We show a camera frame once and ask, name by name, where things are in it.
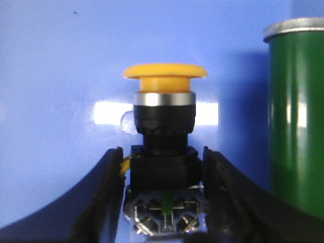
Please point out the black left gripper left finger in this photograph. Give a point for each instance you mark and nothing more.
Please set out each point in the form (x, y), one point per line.
(88, 212)

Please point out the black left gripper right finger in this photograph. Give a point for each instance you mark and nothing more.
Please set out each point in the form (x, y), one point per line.
(238, 210)

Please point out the yellow mushroom push button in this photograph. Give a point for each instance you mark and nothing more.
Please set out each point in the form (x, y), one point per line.
(164, 200)

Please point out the green conveyor belt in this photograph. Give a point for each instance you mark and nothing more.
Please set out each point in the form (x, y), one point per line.
(296, 112)

